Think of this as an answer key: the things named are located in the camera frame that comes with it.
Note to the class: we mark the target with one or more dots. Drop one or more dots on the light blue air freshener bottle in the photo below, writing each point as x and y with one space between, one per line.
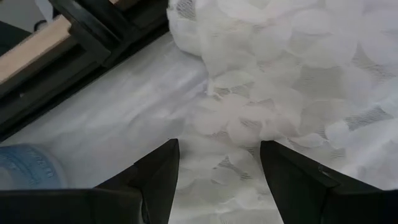
28 168

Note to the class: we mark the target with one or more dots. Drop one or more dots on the white lace garment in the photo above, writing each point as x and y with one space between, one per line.
295 77

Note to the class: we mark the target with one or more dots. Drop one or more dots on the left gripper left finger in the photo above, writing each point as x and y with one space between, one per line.
93 207

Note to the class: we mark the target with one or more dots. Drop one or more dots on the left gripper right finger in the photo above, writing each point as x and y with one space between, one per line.
326 202

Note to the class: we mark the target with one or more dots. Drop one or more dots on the black aluminium table frame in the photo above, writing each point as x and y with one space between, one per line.
93 37

